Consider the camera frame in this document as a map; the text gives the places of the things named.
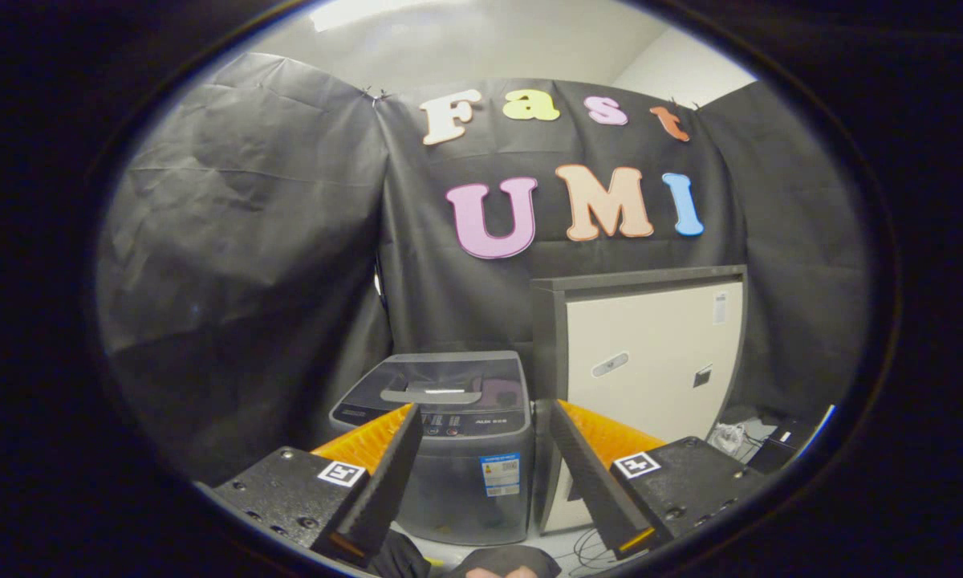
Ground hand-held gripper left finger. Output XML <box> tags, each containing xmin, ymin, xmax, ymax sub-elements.
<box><xmin>197</xmin><ymin>401</ymin><xmax>424</xmax><ymax>567</ymax></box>

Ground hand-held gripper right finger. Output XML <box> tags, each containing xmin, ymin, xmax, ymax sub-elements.
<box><xmin>547</xmin><ymin>399</ymin><xmax>771</xmax><ymax>560</ymax></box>

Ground grey top-load washing machine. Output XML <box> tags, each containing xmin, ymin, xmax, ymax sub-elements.
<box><xmin>329</xmin><ymin>350</ymin><xmax>537</xmax><ymax>547</ymax></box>

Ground person's dark trouser leg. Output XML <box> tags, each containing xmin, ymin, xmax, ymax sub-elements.
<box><xmin>369</xmin><ymin>530</ymin><xmax>563</xmax><ymax>578</ymax></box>

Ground black box on floor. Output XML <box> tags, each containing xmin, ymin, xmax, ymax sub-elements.
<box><xmin>746</xmin><ymin>429</ymin><xmax>797</xmax><ymax>474</ymax></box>

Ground black backdrop cloth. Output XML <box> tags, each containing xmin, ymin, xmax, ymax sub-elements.
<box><xmin>96</xmin><ymin>52</ymin><xmax>872</xmax><ymax>482</ymax></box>

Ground ceiling light panel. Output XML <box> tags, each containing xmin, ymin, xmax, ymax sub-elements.
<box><xmin>311</xmin><ymin>0</ymin><xmax>482</xmax><ymax>33</ymax></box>

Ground floor cables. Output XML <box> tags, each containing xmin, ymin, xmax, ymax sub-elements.
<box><xmin>570</xmin><ymin>526</ymin><xmax>620</xmax><ymax>568</ymax></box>

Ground beige cabinet with dark frame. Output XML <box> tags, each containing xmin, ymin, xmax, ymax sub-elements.
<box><xmin>530</xmin><ymin>265</ymin><xmax>749</xmax><ymax>535</ymax></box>

